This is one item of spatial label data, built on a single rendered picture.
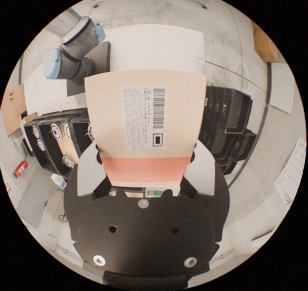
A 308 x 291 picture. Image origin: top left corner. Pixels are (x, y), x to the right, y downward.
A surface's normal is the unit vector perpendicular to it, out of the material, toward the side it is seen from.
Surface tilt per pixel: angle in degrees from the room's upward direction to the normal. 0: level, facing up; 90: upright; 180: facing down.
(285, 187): 90
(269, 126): 90
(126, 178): 0
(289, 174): 90
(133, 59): 0
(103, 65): 4
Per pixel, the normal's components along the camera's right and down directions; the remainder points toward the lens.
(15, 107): 0.98, 0.11
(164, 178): 0.04, 0.48
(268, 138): -1.00, 0.01
